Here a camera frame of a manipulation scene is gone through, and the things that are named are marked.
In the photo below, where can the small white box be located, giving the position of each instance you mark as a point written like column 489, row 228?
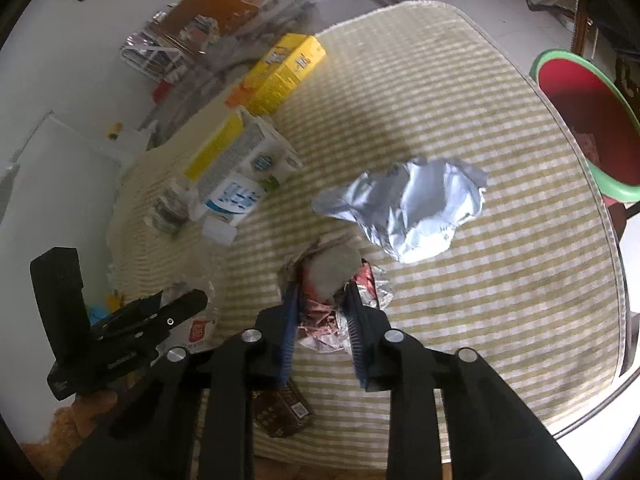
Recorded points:
column 219, row 230

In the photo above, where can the red foil wrapper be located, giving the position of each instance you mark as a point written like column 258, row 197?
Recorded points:
column 372, row 285

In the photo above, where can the white milk carton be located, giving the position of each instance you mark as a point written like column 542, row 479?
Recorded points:
column 240, row 160

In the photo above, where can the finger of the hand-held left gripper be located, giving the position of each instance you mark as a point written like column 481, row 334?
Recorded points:
column 180, row 307

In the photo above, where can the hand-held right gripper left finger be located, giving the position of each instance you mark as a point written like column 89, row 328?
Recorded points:
column 289, row 330

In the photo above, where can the red basin green rim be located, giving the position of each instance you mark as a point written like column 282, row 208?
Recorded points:
column 585, row 105

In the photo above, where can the person's left forearm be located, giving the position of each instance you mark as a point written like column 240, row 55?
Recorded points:
column 55, row 435

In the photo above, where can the silver foil bag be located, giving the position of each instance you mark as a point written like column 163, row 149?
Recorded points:
column 425, row 210

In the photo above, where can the carved wooden chair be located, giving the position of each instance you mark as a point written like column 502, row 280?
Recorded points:
column 580, row 25

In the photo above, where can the yellow drink carton box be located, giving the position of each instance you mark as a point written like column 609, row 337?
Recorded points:
column 285, row 75

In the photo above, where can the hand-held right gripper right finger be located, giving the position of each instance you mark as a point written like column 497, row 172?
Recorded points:
column 356, row 330

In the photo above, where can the grey paper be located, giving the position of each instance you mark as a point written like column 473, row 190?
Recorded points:
column 332, row 270

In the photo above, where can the dark brown small box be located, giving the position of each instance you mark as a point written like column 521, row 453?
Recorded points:
column 285, row 412

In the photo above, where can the white book rack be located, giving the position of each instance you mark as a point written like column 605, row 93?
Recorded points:
column 150, row 55

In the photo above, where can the crushed clear plastic bottle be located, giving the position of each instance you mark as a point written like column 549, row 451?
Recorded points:
column 170, row 210

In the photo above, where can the clear plastic bag red print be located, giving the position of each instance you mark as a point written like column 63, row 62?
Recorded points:
column 197, row 332

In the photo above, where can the person's left hand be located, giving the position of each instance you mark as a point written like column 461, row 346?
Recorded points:
column 100, row 402

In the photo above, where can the yellow tape roll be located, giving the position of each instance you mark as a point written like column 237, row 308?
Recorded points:
column 115, row 130

